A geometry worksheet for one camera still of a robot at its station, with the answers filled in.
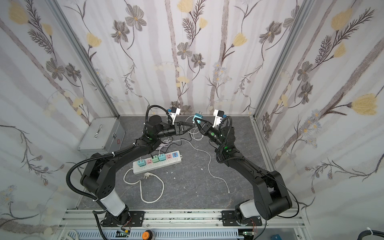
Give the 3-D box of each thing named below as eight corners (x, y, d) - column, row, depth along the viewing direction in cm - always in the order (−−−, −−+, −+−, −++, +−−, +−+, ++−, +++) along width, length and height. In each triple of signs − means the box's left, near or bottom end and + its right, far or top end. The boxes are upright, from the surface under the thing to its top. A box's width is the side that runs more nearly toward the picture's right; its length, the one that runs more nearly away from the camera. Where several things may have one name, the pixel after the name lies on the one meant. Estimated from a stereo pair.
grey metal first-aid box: (91, 161, 97) (74, 147, 83) (106, 131, 113) (94, 115, 99) (117, 161, 97) (104, 147, 83) (128, 131, 113) (119, 115, 99)
